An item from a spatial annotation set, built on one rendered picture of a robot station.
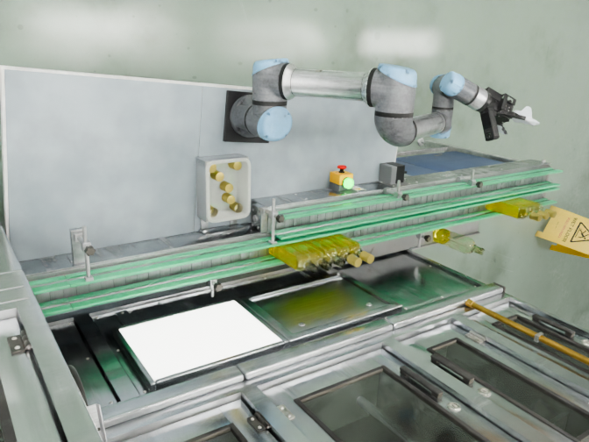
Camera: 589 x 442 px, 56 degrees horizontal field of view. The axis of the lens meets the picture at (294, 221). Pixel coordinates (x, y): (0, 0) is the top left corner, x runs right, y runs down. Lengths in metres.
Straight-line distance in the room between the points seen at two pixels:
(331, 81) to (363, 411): 0.95
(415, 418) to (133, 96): 1.27
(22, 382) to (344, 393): 0.87
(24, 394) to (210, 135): 1.24
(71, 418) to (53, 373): 0.13
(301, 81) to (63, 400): 1.20
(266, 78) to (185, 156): 0.41
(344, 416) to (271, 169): 1.03
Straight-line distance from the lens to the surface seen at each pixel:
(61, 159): 1.84
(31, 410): 0.94
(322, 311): 1.88
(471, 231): 2.87
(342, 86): 1.71
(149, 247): 1.91
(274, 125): 1.82
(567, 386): 1.81
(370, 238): 2.30
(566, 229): 5.11
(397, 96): 1.65
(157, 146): 1.92
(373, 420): 1.50
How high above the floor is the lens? 2.52
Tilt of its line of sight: 52 degrees down
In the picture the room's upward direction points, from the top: 117 degrees clockwise
